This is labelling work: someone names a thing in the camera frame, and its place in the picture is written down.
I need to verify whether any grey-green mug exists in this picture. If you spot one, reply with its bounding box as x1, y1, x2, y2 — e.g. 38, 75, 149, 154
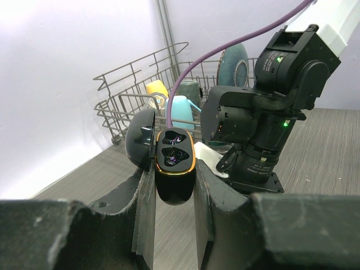
176, 80, 203, 106

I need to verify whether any dark teal mug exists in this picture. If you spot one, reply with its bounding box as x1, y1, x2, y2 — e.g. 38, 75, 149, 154
206, 141, 233, 151

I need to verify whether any yellow mug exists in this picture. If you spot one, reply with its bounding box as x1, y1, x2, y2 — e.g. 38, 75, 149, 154
146, 80, 169, 98

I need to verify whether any light blue mug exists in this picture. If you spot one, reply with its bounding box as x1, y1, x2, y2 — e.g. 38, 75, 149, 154
171, 96, 201, 135

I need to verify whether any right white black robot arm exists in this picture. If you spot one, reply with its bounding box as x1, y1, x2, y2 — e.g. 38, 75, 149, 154
200, 1, 359, 194

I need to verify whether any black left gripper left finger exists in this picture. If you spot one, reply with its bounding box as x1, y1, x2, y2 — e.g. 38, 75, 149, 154
1, 169, 156, 269

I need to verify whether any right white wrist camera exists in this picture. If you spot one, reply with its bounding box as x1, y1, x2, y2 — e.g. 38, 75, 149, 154
194, 142, 228, 178

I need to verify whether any grey wire dish rack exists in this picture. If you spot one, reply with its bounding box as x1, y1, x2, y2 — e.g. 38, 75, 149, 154
93, 42, 257, 145

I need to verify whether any black gold-trimmed earbud case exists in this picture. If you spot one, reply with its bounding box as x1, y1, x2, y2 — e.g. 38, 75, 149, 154
125, 109, 196, 206

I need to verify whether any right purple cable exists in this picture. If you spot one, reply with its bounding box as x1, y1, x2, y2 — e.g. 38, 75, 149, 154
167, 0, 317, 130

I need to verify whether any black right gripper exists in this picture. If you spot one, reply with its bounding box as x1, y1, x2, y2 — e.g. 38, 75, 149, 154
230, 172, 284, 194

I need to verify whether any clear drinking glass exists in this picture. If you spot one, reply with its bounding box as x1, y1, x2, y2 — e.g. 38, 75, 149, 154
147, 93, 167, 115

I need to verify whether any teal ceramic plate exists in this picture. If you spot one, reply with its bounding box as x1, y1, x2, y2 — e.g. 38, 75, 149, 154
217, 43, 249, 87

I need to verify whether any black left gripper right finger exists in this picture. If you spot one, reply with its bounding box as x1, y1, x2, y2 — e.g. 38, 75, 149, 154
193, 160, 359, 269

